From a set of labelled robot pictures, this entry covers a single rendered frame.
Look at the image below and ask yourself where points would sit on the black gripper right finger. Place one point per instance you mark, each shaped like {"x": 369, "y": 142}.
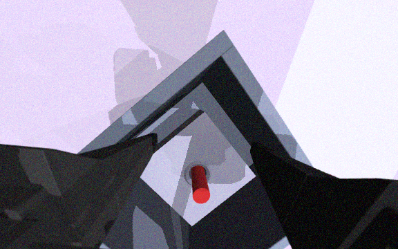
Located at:
{"x": 318, "y": 210}

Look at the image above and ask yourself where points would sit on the red peg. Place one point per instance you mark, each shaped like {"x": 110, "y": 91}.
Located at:
{"x": 200, "y": 187}

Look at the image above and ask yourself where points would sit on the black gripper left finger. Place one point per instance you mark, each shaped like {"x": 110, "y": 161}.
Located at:
{"x": 88, "y": 189}

